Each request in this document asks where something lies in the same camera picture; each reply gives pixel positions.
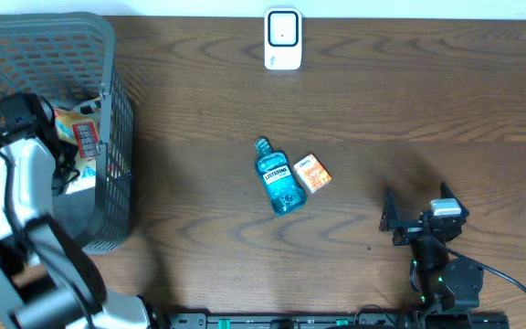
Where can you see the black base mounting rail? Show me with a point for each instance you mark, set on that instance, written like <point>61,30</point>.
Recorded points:
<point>337,321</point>

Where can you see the white barcode scanner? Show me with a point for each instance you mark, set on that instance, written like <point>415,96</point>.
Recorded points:
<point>282,38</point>

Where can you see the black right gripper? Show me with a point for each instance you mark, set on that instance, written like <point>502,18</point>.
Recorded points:
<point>390,221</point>

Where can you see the blue Listerine mouthwash bottle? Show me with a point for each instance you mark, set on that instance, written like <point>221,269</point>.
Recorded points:
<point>272,167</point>

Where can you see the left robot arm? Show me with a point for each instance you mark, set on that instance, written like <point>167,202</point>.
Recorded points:
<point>46,280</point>

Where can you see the orange white snack bag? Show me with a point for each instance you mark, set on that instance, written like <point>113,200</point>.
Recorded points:
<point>80,127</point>

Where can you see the grey plastic mesh basket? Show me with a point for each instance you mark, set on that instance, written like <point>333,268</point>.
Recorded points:
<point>69,59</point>

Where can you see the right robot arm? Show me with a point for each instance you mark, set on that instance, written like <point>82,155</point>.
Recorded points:
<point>449,287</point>

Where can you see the orange Kleenex tissue pack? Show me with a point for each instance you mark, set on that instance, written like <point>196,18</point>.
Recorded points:
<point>312,173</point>

